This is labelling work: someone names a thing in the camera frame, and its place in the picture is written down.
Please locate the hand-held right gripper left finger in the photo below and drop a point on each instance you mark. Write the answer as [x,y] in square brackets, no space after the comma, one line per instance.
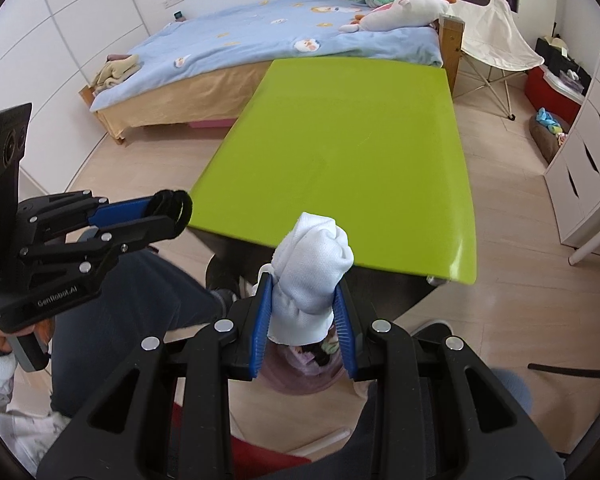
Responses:
[260,325]

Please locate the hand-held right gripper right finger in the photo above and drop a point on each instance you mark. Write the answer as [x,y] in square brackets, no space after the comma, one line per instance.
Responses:
[344,330]

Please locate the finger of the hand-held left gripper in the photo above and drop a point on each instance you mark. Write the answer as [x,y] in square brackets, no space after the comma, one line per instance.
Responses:
[120,211]
[130,237]

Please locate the pastel green fluffy sock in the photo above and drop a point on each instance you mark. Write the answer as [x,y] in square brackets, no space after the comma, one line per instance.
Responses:
[331,346]

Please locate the black hair scrunchie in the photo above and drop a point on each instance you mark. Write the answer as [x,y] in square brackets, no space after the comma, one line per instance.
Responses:
[184,210]

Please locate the white sock bundle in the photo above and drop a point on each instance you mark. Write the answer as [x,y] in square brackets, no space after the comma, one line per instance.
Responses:
[310,265]

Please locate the dark slipper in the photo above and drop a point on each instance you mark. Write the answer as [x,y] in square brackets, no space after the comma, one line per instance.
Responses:
[225,280]

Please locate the person's dark trousers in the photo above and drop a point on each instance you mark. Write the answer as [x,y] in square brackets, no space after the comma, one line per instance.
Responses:
[130,310]

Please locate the red cloth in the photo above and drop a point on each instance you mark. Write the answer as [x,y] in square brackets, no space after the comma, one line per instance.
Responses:
[265,455]

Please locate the wooden bed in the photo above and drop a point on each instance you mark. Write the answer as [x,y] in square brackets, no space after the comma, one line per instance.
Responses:
[190,100]

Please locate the folded beige towel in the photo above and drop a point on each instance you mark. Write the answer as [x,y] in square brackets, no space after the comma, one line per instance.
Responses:
[115,72]

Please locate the light blue printed blanket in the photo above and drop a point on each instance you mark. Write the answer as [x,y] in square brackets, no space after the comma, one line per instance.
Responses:
[260,35]

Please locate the brown pet bed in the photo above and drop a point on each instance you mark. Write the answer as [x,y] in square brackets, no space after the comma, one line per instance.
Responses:
[545,142]

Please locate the colourful braided toy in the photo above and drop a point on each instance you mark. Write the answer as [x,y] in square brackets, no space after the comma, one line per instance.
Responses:
[550,120]

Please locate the white drawer cabinet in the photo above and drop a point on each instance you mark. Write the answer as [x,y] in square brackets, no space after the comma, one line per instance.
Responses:
[590,160]

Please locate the red storage box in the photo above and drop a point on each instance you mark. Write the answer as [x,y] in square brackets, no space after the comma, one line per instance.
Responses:
[550,95]

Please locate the pink and white plush toy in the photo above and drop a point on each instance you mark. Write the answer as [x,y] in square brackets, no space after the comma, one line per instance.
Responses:
[405,12]

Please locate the cream folding chair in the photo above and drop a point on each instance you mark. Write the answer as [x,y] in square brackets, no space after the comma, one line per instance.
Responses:
[485,30]

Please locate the black bag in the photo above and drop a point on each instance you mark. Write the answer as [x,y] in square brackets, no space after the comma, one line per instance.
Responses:
[560,60]

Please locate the white wall socket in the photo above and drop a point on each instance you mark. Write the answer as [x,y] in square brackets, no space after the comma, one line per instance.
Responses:
[173,0]

